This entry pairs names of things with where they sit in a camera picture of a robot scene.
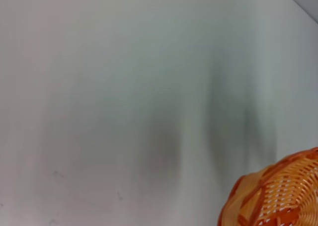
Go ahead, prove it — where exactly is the orange woven plastic basket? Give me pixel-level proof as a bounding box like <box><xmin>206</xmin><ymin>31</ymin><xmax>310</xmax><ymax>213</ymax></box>
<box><xmin>218</xmin><ymin>147</ymin><xmax>318</xmax><ymax>226</ymax></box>

